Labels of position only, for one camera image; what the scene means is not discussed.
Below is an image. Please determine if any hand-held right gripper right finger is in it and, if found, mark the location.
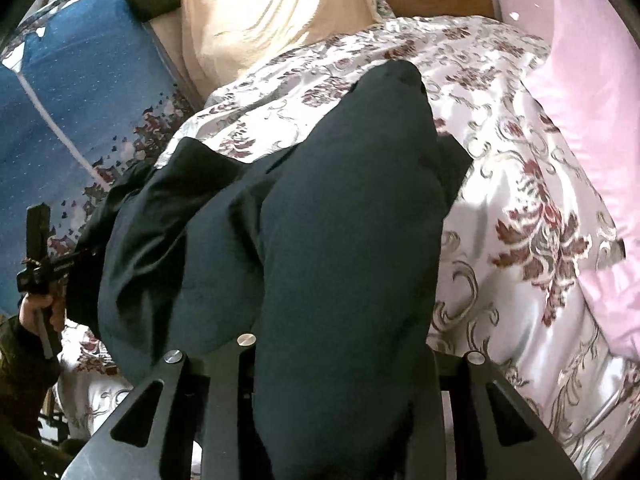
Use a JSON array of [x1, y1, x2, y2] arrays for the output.
[[415, 347, 583, 480]]

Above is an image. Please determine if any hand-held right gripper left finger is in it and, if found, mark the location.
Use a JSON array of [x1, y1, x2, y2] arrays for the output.
[[60, 332, 266, 480]]

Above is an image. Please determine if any black garment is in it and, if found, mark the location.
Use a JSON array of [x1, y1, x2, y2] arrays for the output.
[[65, 59, 474, 480]]

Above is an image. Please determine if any person's left forearm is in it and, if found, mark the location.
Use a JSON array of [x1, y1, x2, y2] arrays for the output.
[[0, 314, 62, 441]]

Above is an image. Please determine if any person's left hand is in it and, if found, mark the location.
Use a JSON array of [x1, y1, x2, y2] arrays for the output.
[[19, 291, 67, 335]]

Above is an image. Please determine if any floral satin bedspread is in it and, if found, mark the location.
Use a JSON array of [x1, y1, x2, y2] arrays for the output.
[[50, 14, 640, 480]]

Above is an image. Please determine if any blue printed curtain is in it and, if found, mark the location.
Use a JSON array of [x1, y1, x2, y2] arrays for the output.
[[0, 0, 202, 311]]

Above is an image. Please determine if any cream cloth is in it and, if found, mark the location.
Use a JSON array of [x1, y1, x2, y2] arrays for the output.
[[155, 0, 387, 100]]

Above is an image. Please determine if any pink cloth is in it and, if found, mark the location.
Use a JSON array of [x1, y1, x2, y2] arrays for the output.
[[496, 0, 640, 362]]

